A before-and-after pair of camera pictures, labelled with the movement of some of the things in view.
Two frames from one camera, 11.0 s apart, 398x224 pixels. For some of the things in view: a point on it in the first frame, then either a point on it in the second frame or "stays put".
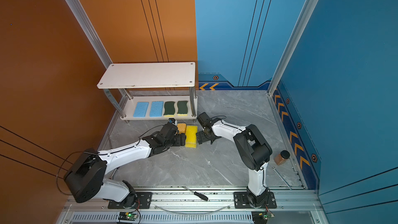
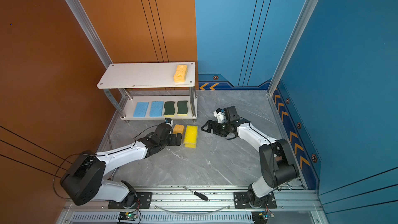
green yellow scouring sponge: x=169 y=109 stays put
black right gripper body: x=203 y=137 → x=223 y=128
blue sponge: x=156 y=109 stays put
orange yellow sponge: x=181 y=127 → x=180 y=73
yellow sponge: x=190 y=137 stays put
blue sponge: x=141 y=109 stays put
